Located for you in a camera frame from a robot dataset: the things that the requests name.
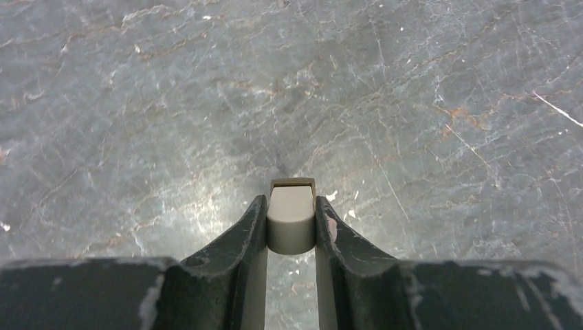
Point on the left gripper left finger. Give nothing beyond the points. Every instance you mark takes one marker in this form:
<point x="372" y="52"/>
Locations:
<point x="223" y="285"/>

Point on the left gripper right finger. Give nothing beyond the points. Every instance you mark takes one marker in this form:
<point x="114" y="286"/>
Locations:
<point x="359" y="286"/>

